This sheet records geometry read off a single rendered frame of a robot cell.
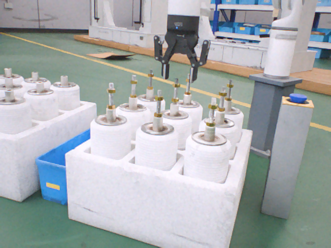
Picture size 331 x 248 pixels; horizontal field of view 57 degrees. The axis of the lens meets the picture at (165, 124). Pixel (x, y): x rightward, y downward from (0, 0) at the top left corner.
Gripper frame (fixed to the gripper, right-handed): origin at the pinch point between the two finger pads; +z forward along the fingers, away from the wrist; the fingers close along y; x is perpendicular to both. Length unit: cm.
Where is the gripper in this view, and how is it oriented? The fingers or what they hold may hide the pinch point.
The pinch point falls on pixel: (179, 75)
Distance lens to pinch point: 76.2
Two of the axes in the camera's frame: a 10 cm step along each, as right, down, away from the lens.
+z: -0.6, 9.4, 3.4
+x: 3.9, -2.9, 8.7
